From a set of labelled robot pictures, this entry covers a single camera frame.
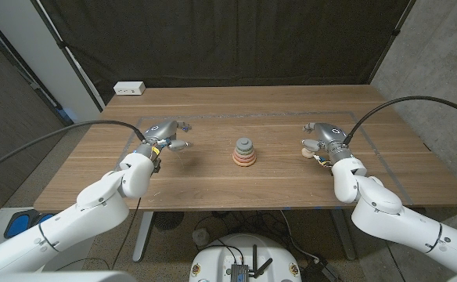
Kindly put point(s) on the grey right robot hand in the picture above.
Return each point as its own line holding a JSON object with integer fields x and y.
{"x": 330, "y": 137}

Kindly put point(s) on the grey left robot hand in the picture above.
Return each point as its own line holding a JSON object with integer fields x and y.
{"x": 160, "y": 133}

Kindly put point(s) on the small cream disk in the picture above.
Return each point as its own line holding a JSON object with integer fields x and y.
{"x": 307, "y": 154}

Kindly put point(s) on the small dark grey disk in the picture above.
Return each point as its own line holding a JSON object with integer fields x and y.
{"x": 244, "y": 142}

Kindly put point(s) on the green disk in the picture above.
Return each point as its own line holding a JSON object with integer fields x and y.
{"x": 244, "y": 150}

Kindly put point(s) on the dusty pink disk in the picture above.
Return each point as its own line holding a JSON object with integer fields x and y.
{"x": 244, "y": 156}

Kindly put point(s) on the coral red disk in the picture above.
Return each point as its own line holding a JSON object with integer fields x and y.
{"x": 244, "y": 160}

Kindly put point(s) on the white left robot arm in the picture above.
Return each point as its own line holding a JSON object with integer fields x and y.
{"x": 72, "y": 223}

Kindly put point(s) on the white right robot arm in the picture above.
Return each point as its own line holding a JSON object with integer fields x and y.
{"x": 393, "y": 219}

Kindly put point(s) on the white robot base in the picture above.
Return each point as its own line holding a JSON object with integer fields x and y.
{"x": 216, "y": 262}

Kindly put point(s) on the white power strip box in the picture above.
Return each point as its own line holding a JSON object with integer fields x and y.
{"x": 129, "y": 88}

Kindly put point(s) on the round black floor fan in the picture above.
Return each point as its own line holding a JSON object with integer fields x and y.
{"x": 168, "y": 220}

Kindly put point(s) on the large orange disk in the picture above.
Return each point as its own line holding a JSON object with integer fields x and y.
{"x": 244, "y": 164}

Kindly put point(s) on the metal table leg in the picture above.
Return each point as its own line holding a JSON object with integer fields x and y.
{"x": 142, "y": 235}
{"x": 344, "y": 243}

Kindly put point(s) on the round grey floor object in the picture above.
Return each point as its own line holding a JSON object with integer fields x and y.
{"x": 201, "y": 237}

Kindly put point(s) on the black backdrop curtain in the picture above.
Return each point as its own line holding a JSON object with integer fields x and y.
{"x": 228, "y": 39}

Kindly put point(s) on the black backdrop stand pole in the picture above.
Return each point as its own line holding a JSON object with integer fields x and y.
{"x": 396, "y": 32}
{"x": 61, "y": 44}

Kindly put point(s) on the black floor power strip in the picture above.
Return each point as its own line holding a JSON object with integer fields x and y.
{"x": 320, "y": 272}

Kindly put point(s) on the blue foot pedal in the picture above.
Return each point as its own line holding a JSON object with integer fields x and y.
{"x": 17, "y": 226}
{"x": 45, "y": 217}

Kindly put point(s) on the grey box with black antennas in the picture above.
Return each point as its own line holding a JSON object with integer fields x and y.
{"x": 239, "y": 272}

